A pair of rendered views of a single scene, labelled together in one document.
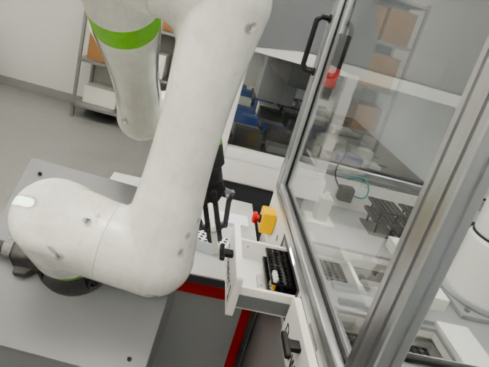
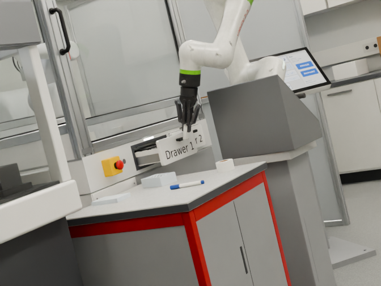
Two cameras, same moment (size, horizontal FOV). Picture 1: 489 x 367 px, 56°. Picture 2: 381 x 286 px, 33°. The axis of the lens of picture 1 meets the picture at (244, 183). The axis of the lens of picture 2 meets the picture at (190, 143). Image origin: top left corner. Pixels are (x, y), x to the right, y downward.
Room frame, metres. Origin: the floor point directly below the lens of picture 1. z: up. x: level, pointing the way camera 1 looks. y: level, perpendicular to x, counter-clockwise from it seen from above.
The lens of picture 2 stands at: (3.20, 1.82, 1.08)
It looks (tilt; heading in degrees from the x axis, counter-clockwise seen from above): 4 degrees down; 220
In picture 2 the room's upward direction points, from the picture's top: 14 degrees counter-clockwise
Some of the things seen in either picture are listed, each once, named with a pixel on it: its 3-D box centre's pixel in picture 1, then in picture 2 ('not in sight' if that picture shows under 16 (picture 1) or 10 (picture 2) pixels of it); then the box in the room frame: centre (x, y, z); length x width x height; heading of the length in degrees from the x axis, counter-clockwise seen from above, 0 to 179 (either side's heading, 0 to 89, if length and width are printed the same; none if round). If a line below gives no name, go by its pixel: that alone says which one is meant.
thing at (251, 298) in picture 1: (307, 284); (140, 156); (1.10, -0.24, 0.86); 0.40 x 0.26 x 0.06; 98
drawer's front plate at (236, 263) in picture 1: (233, 265); (177, 147); (1.07, -0.03, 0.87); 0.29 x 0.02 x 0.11; 8
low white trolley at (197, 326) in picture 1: (156, 309); (188, 284); (1.46, 0.19, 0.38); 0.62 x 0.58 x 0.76; 8
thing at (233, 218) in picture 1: (231, 219); (110, 199); (1.57, 0.01, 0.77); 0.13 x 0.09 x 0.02; 99
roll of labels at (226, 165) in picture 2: not in sight; (225, 165); (1.21, 0.31, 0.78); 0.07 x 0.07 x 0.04
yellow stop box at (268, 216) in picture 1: (265, 219); (112, 166); (1.42, -0.10, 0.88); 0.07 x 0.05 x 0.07; 8
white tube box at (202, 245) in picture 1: (209, 242); (159, 180); (1.34, 0.06, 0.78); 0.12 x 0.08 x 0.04; 83
